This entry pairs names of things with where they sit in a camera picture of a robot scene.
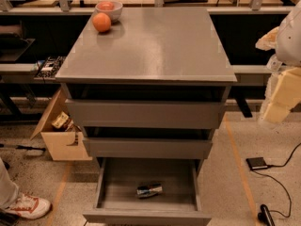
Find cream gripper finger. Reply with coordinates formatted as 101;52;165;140
255;27;278;51
262;67;301;123

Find blue silver redbull can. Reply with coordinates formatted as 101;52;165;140
136;184;163;199

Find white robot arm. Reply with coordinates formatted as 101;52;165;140
255;1;301;127

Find grey drawer cabinet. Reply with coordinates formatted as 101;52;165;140
55;6;238;162

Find grey top drawer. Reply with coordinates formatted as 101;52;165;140
66;99;225;129

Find grey bottom drawer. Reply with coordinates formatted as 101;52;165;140
83;158;211;226

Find long grey workbench shelf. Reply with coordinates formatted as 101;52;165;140
0;63;301;87

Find black foot pedal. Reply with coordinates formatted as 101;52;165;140
246;157;268;170

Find black handheld device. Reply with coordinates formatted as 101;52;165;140
258;204;276;226

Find white bowl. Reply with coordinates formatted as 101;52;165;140
95;1;123;23

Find red fruit in bowl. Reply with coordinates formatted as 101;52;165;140
98;2;115;10

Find orange fruit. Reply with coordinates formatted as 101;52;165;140
92;13;111;33

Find patterned notebook on shelf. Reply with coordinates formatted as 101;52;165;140
36;56;65;78

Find snack package in box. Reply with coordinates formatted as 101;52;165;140
52;111;70;129

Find open cardboard box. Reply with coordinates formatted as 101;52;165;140
30;89;91;161

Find black stick on floor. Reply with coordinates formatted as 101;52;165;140
0;144;46;152

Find white red sneaker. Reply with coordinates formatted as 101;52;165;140
4;193;52;219

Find light trouser leg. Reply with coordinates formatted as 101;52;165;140
0;158;19;209

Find black floor cable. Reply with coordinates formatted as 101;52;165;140
250;141;301;218

